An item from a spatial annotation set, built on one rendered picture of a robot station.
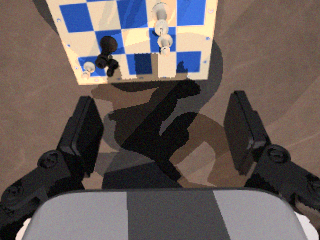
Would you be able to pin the white pawn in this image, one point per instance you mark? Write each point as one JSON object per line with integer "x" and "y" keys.
{"x": 89, "y": 67}

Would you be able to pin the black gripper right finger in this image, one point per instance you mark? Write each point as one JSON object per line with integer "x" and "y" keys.
{"x": 270, "y": 164}

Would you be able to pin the blue and cream chessboard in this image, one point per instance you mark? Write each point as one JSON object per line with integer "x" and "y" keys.
{"x": 82, "y": 23}

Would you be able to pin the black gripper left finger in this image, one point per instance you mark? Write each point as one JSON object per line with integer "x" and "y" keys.
{"x": 57, "y": 171}

